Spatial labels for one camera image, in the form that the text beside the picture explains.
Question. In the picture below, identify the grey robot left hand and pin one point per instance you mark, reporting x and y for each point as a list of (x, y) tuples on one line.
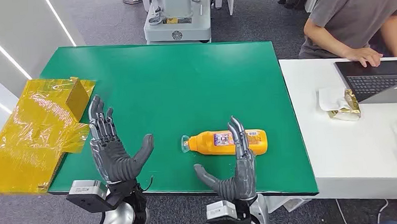
[(112, 160)]

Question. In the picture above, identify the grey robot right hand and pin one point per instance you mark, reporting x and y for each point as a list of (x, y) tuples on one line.
[(243, 179)]

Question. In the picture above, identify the orange juice bottle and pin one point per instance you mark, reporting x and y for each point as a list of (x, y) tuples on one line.
[(203, 144)]

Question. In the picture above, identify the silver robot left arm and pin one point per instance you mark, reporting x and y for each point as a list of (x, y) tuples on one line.
[(118, 221)]

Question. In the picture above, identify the person's right forearm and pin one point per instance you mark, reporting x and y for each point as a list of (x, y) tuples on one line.
[(326, 40)]

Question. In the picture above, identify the person's left forearm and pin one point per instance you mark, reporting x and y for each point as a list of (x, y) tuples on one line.
[(392, 36)]

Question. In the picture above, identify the yellow taped cardboard box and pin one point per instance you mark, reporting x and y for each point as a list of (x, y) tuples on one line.
[(25, 139)]

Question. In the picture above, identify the green table mat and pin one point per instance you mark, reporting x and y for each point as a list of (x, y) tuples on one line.
[(184, 91)]

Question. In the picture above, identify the white desk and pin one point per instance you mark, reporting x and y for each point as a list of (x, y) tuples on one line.
[(354, 151)]

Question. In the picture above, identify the white tissue paper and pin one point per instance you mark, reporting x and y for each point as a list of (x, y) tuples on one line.
[(328, 99)]

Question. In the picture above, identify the gold foil snack packet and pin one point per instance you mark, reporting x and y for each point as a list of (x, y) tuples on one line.
[(350, 109)]

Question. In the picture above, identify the grey machine base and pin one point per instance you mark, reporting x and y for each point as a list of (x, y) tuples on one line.
[(178, 28)]

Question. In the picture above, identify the dark grey laptop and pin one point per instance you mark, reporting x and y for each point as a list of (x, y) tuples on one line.
[(368, 80)]

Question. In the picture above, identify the person's right hand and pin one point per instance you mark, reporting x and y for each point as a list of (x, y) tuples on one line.
[(365, 55)]

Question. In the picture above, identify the white furniture leg panel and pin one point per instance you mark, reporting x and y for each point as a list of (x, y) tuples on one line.
[(230, 1)]

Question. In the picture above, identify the seated person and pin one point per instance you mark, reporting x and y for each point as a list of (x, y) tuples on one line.
[(348, 11)]

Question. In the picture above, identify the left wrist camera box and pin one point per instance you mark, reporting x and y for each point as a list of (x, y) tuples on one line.
[(86, 189)]

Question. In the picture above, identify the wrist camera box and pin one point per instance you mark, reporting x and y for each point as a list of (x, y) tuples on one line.
[(219, 211), (86, 189)]

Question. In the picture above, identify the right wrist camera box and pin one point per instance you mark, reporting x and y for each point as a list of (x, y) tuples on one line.
[(219, 211)]

